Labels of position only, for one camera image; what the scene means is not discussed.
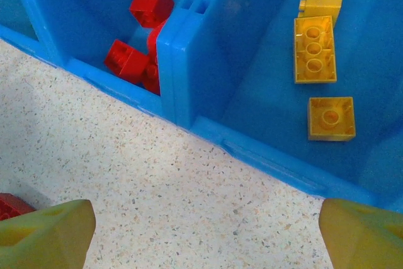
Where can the red lego brick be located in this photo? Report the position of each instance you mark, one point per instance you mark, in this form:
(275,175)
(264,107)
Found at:
(151,77)
(12,204)
(126,61)
(154,42)
(151,3)

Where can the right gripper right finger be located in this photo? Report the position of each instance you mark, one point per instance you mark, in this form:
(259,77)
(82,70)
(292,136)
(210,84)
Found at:
(362,240)

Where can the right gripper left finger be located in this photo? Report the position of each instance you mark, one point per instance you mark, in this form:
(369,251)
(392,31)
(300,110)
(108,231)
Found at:
(44,240)

